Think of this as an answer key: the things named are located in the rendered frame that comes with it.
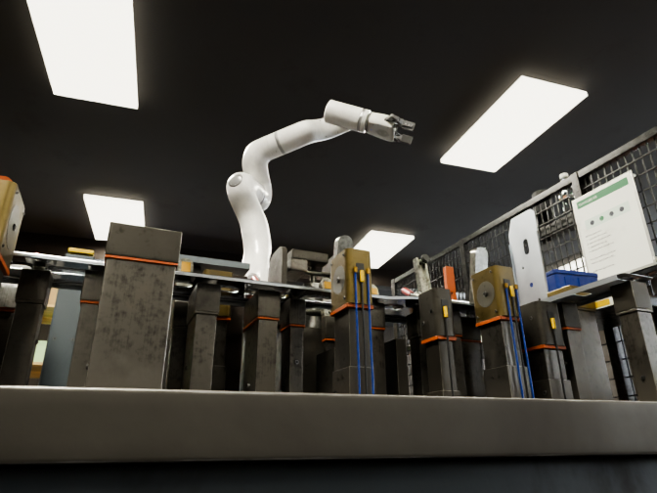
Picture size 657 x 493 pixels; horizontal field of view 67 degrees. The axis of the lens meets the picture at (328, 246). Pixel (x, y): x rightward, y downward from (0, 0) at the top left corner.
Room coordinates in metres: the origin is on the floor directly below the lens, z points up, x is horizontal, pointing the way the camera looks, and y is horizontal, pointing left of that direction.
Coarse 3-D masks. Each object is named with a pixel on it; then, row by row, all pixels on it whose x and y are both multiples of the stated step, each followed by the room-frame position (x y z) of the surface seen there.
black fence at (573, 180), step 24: (600, 168) 1.43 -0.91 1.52; (552, 192) 1.60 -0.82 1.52; (576, 192) 1.51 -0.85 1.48; (504, 216) 1.83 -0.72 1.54; (504, 240) 1.86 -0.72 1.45; (552, 240) 1.65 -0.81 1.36; (432, 264) 2.32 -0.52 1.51; (456, 264) 2.16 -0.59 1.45; (504, 264) 1.88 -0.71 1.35; (576, 264) 1.58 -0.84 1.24; (624, 360) 1.50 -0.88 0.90; (624, 384) 1.49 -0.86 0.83
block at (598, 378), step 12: (564, 288) 1.26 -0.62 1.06; (588, 312) 1.27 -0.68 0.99; (588, 324) 1.26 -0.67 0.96; (588, 336) 1.26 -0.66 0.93; (588, 348) 1.25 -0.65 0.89; (600, 348) 1.27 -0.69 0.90; (588, 360) 1.25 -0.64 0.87; (600, 360) 1.27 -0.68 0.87; (588, 372) 1.25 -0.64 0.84; (600, 372) 1.27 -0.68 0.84; (600, 384) 1.26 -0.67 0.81; (600, 396) 1.26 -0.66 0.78; (612, 396) 1.27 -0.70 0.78
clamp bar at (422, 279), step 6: (426, 258) 1.42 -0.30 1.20; (414, 264) 1.45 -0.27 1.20; (420, 264) 1.45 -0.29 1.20; (426, 264) 1.45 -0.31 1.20; (420, 270) 1.45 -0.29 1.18; (426, 270) 1.44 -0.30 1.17; (420, 276) 1.43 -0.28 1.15; (426, 276) 1.44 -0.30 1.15; (420, 282) 1.43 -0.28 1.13; (426, 282) 1.45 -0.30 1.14; (420, 288) 1.43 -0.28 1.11; (426, 288) 1.44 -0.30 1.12
